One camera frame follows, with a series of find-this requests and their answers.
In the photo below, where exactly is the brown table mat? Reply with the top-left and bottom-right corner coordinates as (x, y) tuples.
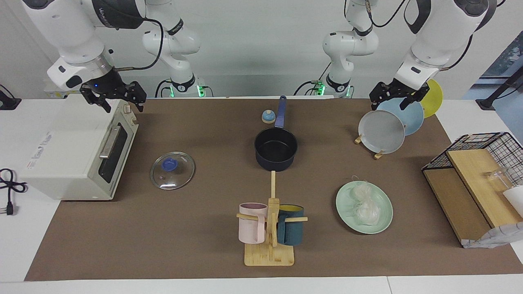
(25, 98), (523, 281)

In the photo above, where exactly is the wire and wood shelf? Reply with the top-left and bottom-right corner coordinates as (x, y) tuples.
(422, 132), (523, 245)

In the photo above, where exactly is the light blue plate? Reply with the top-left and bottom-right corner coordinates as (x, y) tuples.
(378, 99), (425, 136)

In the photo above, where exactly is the black base cable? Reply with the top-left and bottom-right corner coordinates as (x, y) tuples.
(155, 80), (173, 98)
(294, 61), (332, 98)

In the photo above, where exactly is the grey marbled cloth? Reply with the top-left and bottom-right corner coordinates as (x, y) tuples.
(462, 222), (523, 249)

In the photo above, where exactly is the wooden mug tree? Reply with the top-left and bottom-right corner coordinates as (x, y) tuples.
(236, 171), (308, 267)

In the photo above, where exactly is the light green plate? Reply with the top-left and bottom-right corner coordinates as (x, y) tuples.
(335, 181), (393, 235)

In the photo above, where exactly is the wooden plate rack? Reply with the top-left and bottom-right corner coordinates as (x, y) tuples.
(354, 135), (384, 160)

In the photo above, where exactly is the pink mug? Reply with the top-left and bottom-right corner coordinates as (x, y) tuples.
(239, 203), (268, 245)

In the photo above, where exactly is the white cup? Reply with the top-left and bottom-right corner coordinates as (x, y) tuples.
(503, 186), (523, 217)

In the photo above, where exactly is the black table clamp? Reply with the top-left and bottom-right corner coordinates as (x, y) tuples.
(0, 84), (22, 111)

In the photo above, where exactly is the black metal stand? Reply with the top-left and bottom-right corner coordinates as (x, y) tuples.
(476, 65), (523, 111)

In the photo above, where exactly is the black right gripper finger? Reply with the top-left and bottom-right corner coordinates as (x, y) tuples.
(125, 81), (147, 111)
(80, 84), (112, 114)

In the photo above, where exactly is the glass lid with blue knob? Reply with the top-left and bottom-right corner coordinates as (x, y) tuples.
(150, 151), (196, 191)

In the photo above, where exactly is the dark blue saucepan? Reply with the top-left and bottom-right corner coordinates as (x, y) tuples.
(254, 96), (298, 172)

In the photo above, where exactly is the black power cord with plug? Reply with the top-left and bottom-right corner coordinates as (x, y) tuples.
(0, 168), (28, 216)

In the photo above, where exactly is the dark teal mug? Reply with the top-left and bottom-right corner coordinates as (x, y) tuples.
(277, 204), (305, 246)

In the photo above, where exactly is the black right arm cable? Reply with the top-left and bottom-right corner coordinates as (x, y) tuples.
(116, 16), (165, 72)

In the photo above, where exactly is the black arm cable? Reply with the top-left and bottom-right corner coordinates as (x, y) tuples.
(116, 16), (165, 72)
(438, 35), (474, 72)

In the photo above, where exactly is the yellow plate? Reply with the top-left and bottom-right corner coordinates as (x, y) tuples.
(420, 79), (443, 119)

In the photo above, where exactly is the clear glass cup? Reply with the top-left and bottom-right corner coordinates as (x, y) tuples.
(484, 167), (516, 192)

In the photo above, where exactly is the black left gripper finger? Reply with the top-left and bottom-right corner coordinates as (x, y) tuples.
(401, 88), (430, 110)
(369, 83), (387, 111)

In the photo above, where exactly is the grey plate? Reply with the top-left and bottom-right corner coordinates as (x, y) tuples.
(358, 110), (406, 154)

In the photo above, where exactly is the white toaster oven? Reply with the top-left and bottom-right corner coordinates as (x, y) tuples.
(18, 94), (139, 201)

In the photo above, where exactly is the white vermicelli bundle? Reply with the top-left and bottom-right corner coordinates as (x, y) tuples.
(349, 176), (382, 227)

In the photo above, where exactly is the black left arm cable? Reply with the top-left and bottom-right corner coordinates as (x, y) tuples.
(438, 35), (474, 72)

